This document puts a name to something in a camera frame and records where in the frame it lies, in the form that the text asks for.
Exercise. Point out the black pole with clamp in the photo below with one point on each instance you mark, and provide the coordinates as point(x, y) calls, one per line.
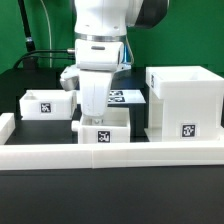
point(29, 63)

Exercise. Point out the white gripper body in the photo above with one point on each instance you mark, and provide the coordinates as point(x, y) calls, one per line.
point(94, 92)

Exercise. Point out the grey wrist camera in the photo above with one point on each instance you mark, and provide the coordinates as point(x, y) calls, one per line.
point(69, 78)

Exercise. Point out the white drawer cabinet housing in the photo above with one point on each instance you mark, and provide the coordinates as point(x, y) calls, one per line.
point(185, 104)

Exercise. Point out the white sheet with fiducial markers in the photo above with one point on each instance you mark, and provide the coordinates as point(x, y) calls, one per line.
point(126, 97)

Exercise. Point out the white U-shaped border frame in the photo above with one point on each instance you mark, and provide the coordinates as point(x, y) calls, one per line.
point(70, 156)

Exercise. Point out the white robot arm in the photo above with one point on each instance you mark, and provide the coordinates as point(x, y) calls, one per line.
point(101, 31)

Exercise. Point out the white rear drawer box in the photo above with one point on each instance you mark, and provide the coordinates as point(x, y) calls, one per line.
point(48, 105)

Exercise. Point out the white drawer box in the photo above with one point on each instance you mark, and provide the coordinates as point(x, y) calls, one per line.
point(48, 105)
point(115, 128)

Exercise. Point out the white front drawer box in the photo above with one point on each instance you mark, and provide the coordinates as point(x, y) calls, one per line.
point(115, 128)

